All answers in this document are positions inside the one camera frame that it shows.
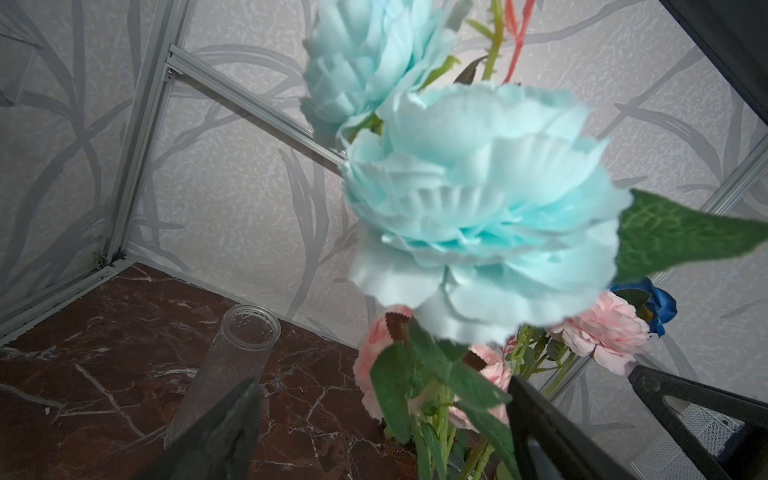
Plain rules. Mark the pink peony stem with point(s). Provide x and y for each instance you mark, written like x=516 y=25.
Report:
x=447 y=400

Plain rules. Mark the blue rose stem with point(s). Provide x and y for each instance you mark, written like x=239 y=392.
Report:
x=653 y=305

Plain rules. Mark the clear frosted glass vase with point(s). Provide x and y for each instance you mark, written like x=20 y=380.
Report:
x=240 y=351

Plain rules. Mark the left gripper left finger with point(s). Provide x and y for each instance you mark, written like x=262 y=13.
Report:
x=220 y=445

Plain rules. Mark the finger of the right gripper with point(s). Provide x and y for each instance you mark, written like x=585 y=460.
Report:
x=708 y=433

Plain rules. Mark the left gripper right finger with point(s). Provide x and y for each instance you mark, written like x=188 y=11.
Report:
x=549 y=446

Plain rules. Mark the pink ranunculus stem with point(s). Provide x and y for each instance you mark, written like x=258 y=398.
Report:
x=610 y=332

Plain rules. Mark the pale green hydrangea stem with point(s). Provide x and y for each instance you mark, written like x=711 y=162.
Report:
x=484 y=208

